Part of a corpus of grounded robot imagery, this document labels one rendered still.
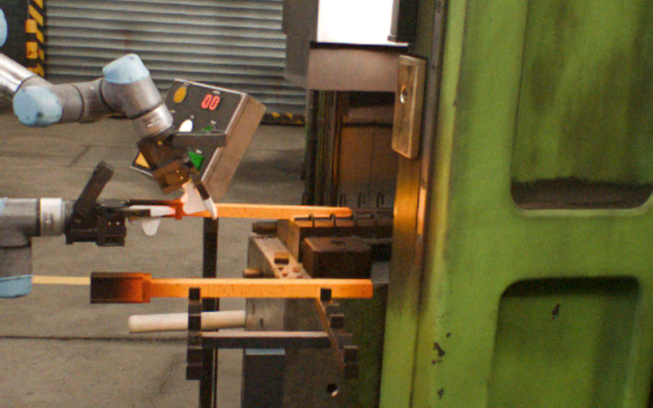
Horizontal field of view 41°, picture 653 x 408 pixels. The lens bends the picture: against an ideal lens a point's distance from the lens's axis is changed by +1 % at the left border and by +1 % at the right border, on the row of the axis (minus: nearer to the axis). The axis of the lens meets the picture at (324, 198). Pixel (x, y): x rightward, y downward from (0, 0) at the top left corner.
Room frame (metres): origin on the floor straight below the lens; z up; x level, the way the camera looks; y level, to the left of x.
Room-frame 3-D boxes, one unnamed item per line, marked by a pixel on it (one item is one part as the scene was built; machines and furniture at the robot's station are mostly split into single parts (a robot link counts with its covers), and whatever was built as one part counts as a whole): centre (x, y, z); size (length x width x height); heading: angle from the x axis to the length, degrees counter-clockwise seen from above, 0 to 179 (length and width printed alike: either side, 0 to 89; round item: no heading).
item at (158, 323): (2.12, 0.26, 0.62); 0.44 x 0.05 x 0.05; 106
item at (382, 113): (1.86, -0.17, 1.24); 0.30 x 0.07 x 0.06; 106
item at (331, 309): (1.24, 0.08, 0.98); 0.23 x 0.06 x 0.02; 99
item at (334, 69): (1.87, -0.13, 1.32); 0.42 x 0.20 x 0.10; 106
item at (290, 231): (1.87, -0.13, 0.96); 0.42 x 0.20 x 0.09; 106
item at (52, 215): (1.66, 0.53, 1.00); 0.08 x 0.05 x 0.08; 17
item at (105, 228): (1.68, 0.45, 0.99); 0.12 x 0.08 x 0.09; 107
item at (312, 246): (1.66, -0.03, 0.95); 0.12 x 0.08 x 0.06; 106
